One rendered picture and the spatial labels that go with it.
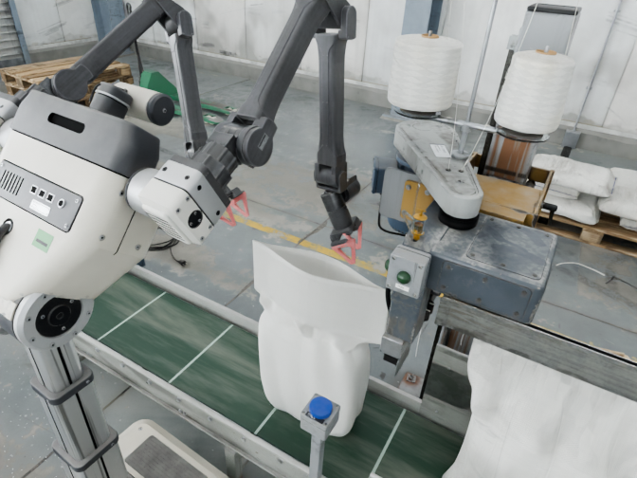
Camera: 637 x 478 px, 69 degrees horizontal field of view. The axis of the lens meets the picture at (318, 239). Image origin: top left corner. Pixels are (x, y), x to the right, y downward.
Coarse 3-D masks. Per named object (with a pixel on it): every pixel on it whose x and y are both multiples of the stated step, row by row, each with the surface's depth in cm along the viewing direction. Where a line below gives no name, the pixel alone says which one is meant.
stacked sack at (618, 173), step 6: (612, 168) 394; (618, 168) 394; (618, 174) 380; (624, 174) 381; (630, 174) 381; (636, 174) 382; (618, 180) 369; (624, 180) 371; (630, 180) 370; (636, 180) 368; (624, 186) 365; (630, 186) 363; (636, 186) 362
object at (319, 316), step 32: (256, 256) 151; (288, 256) 148; (320, 256) 144; (256, 288) 158; (288, 288) 144; (320, 288) 135; (352, 288) 133; (288, 320) 149; (320, 320) 142; (352, 320) 139; (384, 320) 135; (288, 352) 152; (320, 352) 144; (352, 352) 143; (288, 384) 159; (320, 384) 150; (352, 384) 147; (352, 416) 156
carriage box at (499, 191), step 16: (480, 160) 144; (480, 176) 129; (496, 176) 130; (528, 176) 139; (544, 176) 136; (496, 192) 121; (512, 192) 122; (528, 192) 122; (544, 192) 122; (512, 208) 113; (528, 208) 114; (528, 224) 112
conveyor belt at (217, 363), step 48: (144, 288) 228; (96, 336) 200; (144, 336) 201; (192, 336) 203; (240, 336) 204; (192, 384) 181; (240, 384) 182; (288, 432) 165; (384, 432) 167; (432, 432) 168
